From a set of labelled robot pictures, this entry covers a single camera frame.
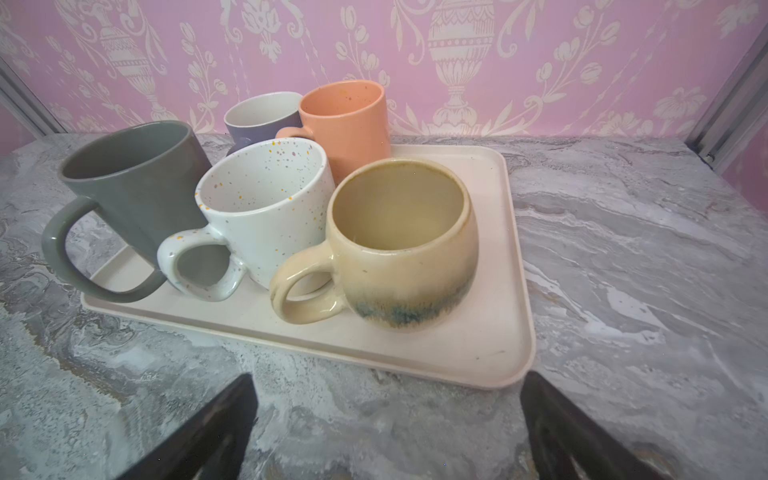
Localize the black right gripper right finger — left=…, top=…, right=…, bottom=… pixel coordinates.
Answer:
left=520, top=371, right=662, bottom=479

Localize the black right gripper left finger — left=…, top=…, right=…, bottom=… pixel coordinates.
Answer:
left=120, top=373, right=258, bottom=479

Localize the cream rectangular tray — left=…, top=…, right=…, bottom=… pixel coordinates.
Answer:
left=81, top=144, right=536, bottom=389

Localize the white speckled mug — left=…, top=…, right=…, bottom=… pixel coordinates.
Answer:
left=157, top=138, right=336, bottom=301

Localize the beige glazed round mug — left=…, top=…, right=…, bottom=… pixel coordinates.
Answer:
left=269, top=158, right=479, bottom=330

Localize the grey ceramic mug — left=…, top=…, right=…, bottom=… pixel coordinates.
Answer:
left=42, top=120, right=211, bottom=303

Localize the purple ceramic mug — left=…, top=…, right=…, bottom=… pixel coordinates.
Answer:
left=224, top=92, right=303, bottom=155

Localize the orange ceramic mug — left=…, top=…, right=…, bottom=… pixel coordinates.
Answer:
left=276, top=80, right=391, bottom=184

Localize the right aluminium corner post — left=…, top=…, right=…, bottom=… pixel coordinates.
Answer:
left=685, top=29, right=767, bottom=174

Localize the aluminium corner post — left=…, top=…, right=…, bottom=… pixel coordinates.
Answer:
left=685, top=29, right=767, bottom=174
left=0, top=59, right=67, bottom=139

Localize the left aluminium corner post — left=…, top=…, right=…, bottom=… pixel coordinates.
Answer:
left=0, top=59, right=67, bottom=139

